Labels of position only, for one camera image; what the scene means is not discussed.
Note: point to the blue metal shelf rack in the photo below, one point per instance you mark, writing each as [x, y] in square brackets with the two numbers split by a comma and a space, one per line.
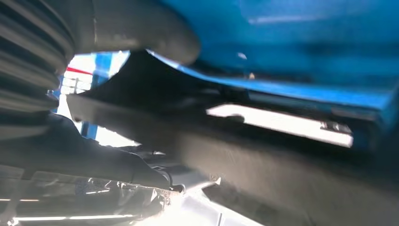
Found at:
[104, 62]
[280, 37]

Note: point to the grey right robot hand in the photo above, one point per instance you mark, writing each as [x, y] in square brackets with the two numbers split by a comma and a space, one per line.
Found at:
[78, 156]

